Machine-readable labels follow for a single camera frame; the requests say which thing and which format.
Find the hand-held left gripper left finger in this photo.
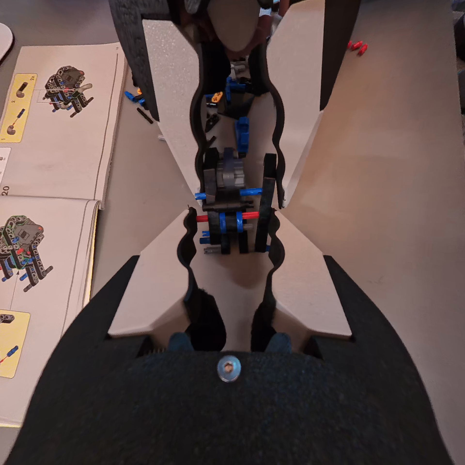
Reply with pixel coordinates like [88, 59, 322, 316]
[108, 207, 227, 352]

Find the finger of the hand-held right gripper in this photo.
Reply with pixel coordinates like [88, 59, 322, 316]
[248, 0, 326, 209]
[142, 19, 212, 208]

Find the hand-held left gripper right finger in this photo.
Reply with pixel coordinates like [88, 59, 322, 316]
[250, 210, 353, 352]

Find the black bent lego beam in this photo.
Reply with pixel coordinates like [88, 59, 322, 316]
[254, 153, 278, 254]

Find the lego motor chassis assembly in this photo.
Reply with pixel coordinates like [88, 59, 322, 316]
[194, 147, 278, 256]

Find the pile of small lego pins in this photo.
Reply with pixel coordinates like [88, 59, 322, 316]
[124, 62, 256, 144]

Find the blue curved lego panel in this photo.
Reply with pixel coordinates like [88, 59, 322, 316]
[234, 116, 251, 155]

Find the lego instruction booklet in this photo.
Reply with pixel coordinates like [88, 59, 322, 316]
[0, 44, 128, 428]

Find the person's right hand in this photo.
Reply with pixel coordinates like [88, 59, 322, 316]
[254, 15, 275, 48]

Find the black office chair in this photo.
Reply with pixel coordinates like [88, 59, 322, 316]
[451, 0, 465, 115]

